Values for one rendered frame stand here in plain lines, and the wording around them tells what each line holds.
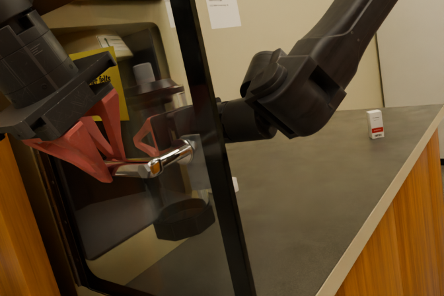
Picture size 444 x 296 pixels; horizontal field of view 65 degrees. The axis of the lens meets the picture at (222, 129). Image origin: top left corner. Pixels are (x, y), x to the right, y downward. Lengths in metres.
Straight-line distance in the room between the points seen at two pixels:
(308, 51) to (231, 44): 1.20
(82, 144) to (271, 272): 0.39
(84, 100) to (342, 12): 0.28
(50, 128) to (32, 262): 0.23
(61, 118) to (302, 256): 0.46
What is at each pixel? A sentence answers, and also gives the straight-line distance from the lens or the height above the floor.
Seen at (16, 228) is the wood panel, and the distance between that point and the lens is 0.47.
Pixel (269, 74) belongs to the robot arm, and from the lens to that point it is 0.38.
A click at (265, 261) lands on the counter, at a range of 0.62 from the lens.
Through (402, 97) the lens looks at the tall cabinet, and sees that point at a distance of 3.45.
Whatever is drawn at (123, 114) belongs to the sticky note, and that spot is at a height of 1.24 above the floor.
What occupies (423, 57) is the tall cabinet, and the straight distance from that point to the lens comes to 3.36.
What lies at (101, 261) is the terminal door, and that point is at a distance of 0.53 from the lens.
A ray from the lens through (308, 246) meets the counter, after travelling 0.65.
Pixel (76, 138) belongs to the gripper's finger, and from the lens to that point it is 0.29.
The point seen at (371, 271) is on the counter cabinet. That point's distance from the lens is 0.86.
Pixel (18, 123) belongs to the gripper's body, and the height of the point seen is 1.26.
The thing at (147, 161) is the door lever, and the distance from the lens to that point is 0.30.
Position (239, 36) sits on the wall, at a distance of 1.63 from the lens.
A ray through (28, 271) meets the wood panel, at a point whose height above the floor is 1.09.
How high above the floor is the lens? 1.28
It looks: 11 degrees down
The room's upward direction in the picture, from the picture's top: 12 degrees counter-clockwise
